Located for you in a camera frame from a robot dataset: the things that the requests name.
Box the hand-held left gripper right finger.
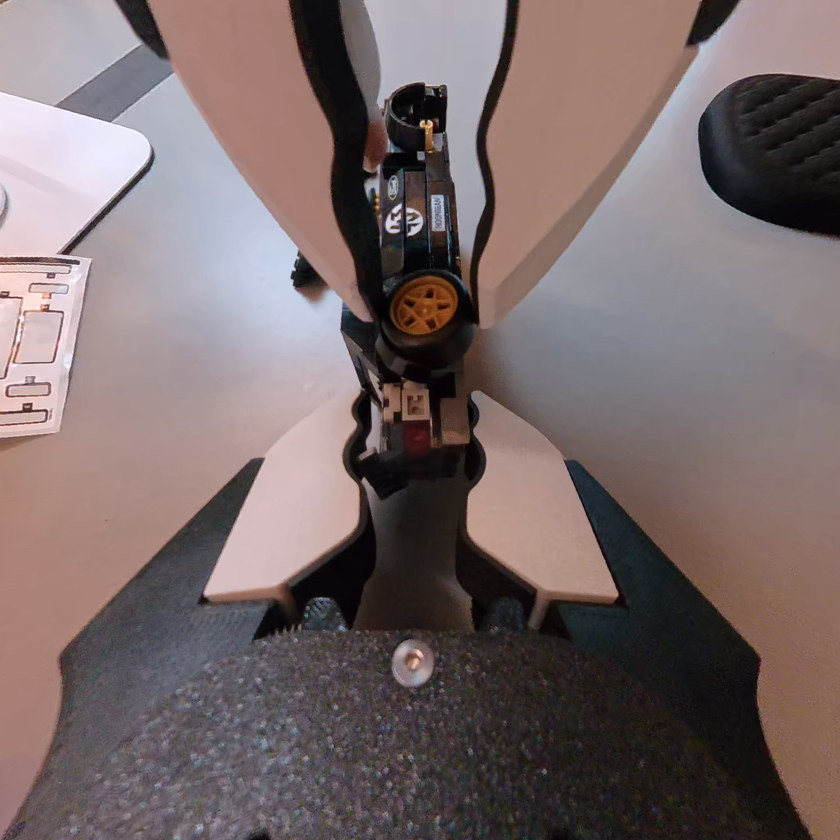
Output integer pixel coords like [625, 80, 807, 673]
[460, 392, 620, 631]

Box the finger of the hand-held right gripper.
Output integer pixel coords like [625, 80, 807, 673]
[469, 0, 706, 329]
[149, 0, 384, 325]

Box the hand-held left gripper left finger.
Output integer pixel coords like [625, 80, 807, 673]
[204, 392, 375, 611]

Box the black lego car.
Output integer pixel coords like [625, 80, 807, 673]
[339, 82, 489, 497]

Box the black lego wheel gold hub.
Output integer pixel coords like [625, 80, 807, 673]
[377, 269, 476, 371]

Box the small black lego brick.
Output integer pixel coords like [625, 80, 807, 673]
[289, 250, 324, 292]

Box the white booklet stand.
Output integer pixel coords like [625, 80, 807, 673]
[0, 92, 154, 257]

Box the black dimpled wrist rest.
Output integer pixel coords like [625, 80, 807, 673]
[699, 75, 840, 240]

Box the white sticker sheet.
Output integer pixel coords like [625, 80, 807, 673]
[0, 254, 93, 441]

